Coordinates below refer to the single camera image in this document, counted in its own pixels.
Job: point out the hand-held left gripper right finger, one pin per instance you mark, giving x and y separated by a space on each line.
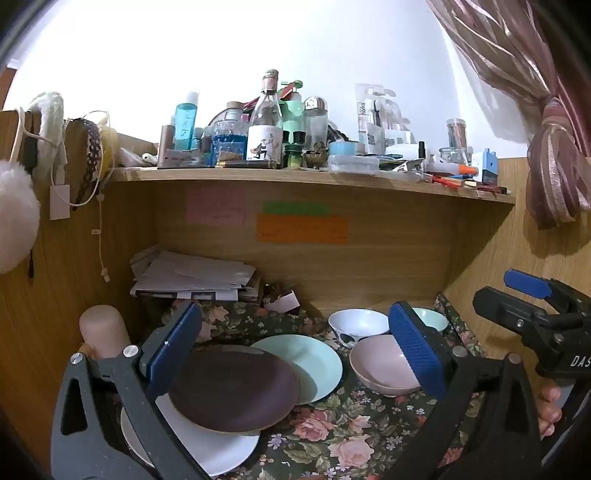
415 355

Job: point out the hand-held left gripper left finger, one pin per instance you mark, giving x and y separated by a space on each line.
175 346

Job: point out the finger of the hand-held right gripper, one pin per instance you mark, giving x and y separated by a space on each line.
501 307
526 281

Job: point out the pink bowl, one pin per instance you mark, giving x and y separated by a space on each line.
378 364

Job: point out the mint green bowl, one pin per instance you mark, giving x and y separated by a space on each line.
431 318

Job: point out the white patterned bowl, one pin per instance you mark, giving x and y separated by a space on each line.
358 321

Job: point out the brown plate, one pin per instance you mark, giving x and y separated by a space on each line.
231 392

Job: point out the mint green plate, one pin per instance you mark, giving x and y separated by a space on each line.
314 364

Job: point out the white plate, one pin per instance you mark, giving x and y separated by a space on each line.
221 450

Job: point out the person's right hand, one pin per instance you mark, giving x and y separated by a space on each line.
549 406

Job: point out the cream mug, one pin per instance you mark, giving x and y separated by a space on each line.
104 327

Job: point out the stack of white papers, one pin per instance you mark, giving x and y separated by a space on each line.
194 272

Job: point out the stack of brown notebooks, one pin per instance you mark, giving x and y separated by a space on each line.
258 290

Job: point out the floral tablecloth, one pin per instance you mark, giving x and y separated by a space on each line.
351 438

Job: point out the small white box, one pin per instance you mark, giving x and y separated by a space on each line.
282 302

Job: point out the blue pencil sharpener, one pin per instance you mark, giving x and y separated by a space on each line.
485 168

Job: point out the white bottle orange cap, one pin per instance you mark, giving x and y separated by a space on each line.
467 171

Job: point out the pink striped curtain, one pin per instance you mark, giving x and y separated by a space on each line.
554 152

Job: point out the pink sticky note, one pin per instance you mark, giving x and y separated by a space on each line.
214 207

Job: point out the empty glass jar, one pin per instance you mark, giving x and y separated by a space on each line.
450 157

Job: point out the clear tube of pencils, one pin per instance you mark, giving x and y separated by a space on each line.
457 136

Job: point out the orange sticky note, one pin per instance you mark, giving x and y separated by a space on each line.
302 229

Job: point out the green sticky note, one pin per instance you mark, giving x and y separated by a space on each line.
295 208

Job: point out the white paper tag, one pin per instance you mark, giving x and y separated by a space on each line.
59 203

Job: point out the brown cosmetic tube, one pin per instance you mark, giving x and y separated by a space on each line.
165 145

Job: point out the clear plastic box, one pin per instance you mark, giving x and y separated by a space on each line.
353 163

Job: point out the white fluffy pompom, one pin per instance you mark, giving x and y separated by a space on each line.
16 217

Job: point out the glass jar blue liquid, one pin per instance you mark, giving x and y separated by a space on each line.
229 145

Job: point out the yellow headband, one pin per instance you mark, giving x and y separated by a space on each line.
110 147

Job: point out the dark patterned headband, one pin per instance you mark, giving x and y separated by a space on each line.
93 147

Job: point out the light blue round container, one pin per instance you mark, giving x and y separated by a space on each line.
343 148

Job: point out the clear blister pack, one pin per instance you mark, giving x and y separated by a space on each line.
376 115

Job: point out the teal liquid bottle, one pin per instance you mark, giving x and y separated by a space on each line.
186 122

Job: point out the dark green ink bottle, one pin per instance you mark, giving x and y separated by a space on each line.
294 152

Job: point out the clear bottle illustrated label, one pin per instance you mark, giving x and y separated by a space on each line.
264 134

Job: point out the clear bottle silver cap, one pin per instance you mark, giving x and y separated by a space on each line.
315 122

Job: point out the mint green pump bottle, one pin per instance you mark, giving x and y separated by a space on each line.
292 115

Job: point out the white fluffy headband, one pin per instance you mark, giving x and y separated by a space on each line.
48 120

